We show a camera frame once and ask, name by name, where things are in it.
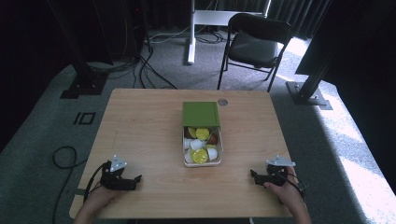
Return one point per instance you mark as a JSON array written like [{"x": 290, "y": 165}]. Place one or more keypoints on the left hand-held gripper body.
[{"x": 114, "y": 180}]

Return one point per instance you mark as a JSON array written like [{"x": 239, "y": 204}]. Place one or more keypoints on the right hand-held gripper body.
[{"x": 276, "y": 174}]

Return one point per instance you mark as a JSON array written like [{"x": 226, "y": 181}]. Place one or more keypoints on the person's right hand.
[{"x": 288, "y": 191}]

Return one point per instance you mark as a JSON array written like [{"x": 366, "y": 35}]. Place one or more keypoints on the person's left hand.
[{"x": 99, "y": 197}]

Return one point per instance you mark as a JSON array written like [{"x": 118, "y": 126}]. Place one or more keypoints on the white box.
[{"x": 221, "y": 149}]

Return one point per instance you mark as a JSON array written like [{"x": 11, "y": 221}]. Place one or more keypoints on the pile of coffee capsules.
[{"x": 199, "y": 155}]

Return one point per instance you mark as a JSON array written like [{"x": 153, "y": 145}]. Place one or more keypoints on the round grey table grommet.
[{"x": 222, "y": 102}]

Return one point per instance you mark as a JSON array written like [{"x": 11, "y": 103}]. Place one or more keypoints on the green box lid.
[{"x": 200, "y": 114}]

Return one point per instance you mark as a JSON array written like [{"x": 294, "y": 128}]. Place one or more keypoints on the black metal stand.
[
  {"x": 308, "y": 90},
  {"x": 82, "y": 77}
]

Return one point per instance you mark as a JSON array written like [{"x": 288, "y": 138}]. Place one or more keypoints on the black folding chair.
[{"x": 255, "y": 46}]

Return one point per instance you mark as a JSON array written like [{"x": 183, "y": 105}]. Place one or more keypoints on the dark curtain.
[{"x": 295, "y": 12}]

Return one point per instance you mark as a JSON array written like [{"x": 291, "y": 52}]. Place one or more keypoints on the white desk frame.
[{"x": 191, "y": 37}]

